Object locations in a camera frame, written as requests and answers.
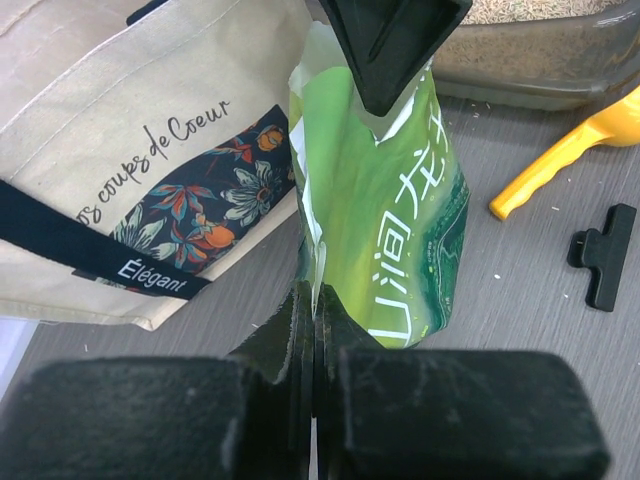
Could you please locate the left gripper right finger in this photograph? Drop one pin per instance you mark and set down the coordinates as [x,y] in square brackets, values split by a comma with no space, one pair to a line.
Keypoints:
[444,413]

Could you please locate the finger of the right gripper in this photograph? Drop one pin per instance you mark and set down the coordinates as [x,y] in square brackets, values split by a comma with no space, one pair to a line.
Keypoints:
[387,42]

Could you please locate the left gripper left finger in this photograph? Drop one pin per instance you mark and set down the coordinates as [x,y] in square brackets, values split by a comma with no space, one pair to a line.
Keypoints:
[246,415]

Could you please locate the green cat litter bag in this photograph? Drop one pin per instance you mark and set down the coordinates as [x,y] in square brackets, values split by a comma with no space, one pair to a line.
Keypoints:
[383,200]

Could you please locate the yellow plastic scoop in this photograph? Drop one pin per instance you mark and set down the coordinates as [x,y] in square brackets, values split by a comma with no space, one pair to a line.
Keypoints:
[614,126]

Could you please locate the black bag clip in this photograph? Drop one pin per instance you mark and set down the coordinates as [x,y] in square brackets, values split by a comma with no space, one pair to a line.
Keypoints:
[603,253]

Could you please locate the clean litter granules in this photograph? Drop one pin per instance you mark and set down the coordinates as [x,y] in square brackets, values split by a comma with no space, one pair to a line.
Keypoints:
[509,11]

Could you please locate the grey litter box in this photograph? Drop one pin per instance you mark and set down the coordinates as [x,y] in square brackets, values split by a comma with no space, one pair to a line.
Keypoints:
[552,65]

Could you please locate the beige canvas tote bag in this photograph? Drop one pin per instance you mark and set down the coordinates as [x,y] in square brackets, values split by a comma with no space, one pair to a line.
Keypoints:
[152,165]

